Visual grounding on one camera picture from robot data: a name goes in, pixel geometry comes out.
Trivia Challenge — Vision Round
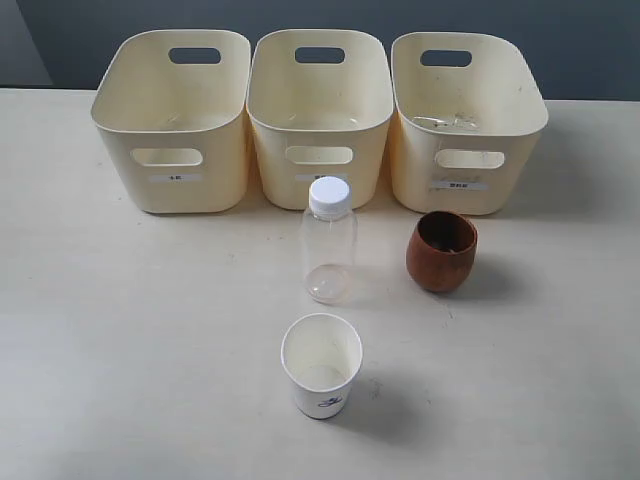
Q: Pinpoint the cream plastic bin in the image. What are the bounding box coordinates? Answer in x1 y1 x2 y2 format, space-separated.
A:
91 29 251 214
246 29 394 210
389 32 549 215

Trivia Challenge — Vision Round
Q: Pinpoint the brown wooden cup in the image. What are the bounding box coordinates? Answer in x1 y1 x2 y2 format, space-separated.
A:
405 211 478 294

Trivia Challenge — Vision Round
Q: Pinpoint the clear plastic bottle white cap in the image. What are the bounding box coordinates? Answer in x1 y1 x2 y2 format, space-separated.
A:
301 176 358 304

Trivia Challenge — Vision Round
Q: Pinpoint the right cream plastic bin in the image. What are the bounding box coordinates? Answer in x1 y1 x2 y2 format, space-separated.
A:
389 32 549 215

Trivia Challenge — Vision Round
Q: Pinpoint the white paper cup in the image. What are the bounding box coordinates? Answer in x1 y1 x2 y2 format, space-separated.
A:
280 313 364 420

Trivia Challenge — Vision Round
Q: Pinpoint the middle cream plastic bin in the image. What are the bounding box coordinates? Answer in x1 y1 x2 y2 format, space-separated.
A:
246 29 394 210

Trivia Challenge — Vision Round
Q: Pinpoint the left cream plastic bin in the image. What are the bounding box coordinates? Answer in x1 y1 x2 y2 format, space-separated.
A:
91 29 251 214

